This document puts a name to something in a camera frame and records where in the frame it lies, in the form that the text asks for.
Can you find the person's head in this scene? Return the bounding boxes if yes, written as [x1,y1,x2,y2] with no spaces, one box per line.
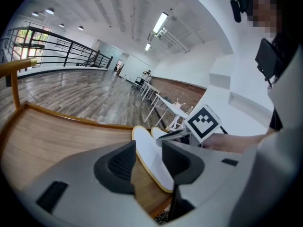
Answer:
[246,0,285,40]

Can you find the black box on chest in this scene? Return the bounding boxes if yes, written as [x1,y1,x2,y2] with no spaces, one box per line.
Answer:
[254,38,285,82]

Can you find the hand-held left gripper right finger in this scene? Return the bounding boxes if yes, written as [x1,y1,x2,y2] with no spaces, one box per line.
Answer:
[161,140,244,209]

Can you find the white table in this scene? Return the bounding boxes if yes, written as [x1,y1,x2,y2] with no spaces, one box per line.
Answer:
[141,80,161,102]
[143,93,191,130]

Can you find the black metal railing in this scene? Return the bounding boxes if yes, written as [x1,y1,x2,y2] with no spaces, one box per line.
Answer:
[0,26,114,70]

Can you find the person's right forearm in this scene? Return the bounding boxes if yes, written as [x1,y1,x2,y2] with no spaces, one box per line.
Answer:
[203,133,269,154]

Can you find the white ceiling pipes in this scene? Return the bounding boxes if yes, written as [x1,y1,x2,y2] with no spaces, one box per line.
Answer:
[148,15,190,54]

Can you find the black chair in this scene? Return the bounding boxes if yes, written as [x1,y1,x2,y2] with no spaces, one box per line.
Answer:
[131,77,145,91]

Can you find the white stool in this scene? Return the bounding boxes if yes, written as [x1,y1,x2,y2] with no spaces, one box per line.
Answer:
[165,115,186,132]

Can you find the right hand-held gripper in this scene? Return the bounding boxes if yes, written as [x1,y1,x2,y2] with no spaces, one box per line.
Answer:
[155,105,223,149]

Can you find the white stand on table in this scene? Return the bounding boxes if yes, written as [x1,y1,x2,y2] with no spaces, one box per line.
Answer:
[174,97,187,110]

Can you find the person's white top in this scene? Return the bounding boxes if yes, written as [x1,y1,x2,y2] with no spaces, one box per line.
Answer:
[228,44,303,227]

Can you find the white slipper yellow sole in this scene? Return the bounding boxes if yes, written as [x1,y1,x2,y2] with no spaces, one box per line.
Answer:
[131,125,175,194]
[151,126,171,140]

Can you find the black head-worn camera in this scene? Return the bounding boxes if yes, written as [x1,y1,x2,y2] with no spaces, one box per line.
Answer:
[230,0,258,24]

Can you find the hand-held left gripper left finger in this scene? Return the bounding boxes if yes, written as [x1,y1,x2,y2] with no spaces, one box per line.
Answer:
[18,140,152,227]

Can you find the window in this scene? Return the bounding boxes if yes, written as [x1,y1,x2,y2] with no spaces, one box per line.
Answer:
[4,26,52,59]

